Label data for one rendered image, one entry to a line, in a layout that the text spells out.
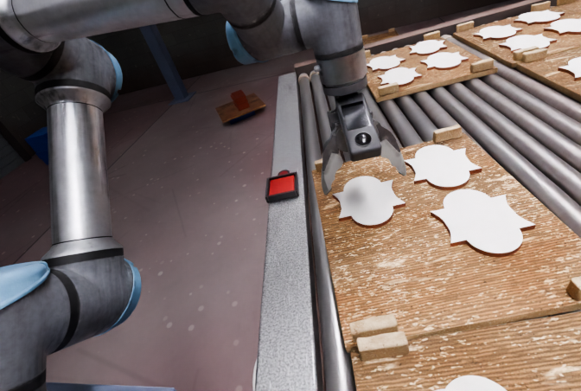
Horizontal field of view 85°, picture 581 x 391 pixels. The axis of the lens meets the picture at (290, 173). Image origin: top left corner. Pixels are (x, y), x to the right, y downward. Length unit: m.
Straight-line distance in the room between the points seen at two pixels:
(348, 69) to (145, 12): 0.28
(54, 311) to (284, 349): 0.31
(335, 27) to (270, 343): 0.46
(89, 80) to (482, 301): 0.70
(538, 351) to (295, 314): 0.30
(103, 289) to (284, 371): 0.30
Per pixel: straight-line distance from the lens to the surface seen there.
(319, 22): 0.49
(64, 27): 0.55
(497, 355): 0.47
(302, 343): 0.51
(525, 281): 0.53
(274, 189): 0.73
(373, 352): 0.44
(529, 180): 0.72
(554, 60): 1.16
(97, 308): 0.59
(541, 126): 0.87
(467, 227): 0.57
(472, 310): 0.49
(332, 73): 0.50
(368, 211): 0.59
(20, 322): 0.52
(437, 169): 0.68
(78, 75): 0.68
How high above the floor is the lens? 1.35
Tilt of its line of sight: 33 degrees down
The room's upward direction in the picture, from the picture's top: 18 degrees counter-clockwise
